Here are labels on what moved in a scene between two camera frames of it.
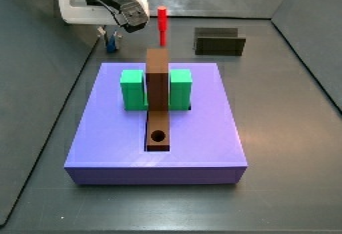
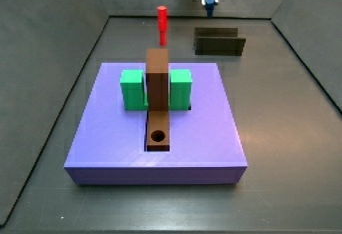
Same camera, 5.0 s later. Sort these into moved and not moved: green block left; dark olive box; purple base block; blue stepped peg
Moved: blue stepped peg
Not moved: purple base block; dark olive box; green block left
